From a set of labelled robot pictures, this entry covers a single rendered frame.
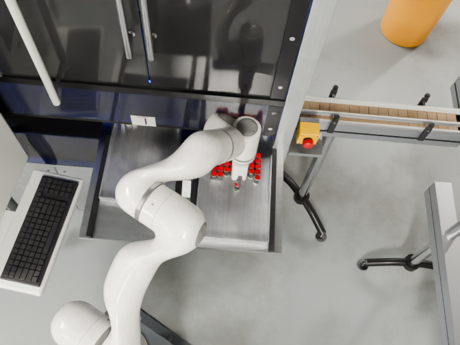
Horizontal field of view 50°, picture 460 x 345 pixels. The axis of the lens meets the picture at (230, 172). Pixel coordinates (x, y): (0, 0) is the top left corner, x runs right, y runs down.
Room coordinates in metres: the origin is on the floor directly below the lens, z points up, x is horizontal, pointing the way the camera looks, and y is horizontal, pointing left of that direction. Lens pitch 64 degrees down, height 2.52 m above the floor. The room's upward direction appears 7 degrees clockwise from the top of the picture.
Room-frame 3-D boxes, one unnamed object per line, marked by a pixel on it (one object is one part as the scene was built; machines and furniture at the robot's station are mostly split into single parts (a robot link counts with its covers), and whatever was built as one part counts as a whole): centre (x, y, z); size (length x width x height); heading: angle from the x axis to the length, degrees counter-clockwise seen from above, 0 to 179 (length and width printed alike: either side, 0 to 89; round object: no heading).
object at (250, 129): (0.76, -0.03, 1.25); 0.09 x 0.08 x 0.13; 63
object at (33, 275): (0.54, 0.64, 0.82); 0.40 x 0.14 x 0.02; 175
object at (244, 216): (0.72, -0.02, 0.90); 0.34 x 0.26 x 0.04; 2
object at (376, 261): (0.82, -0.97, 0.07); 0.50 x 0.08 x 0.14; 93
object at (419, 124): (1.12, -0.54, 0.92); 0.69 x 0.15 x 0.16; 93
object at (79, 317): (0.15, 0.30, 1.16); 0.19 x 0.12 x 0.24; 63
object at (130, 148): (0.82, 0.32, 0.90); 0.34 x 0.26 x 0.04; 3
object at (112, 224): (0.76, 0.15, 0.87); 0.70 x 0.48 x 0.02; 93
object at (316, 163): (1.11, -0.40, 0.46); 0.09 x 0.09 x 0.77; 3
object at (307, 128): (0.96, -0.26, 0.99); 0.08 x 0.07 x 0.07; 3
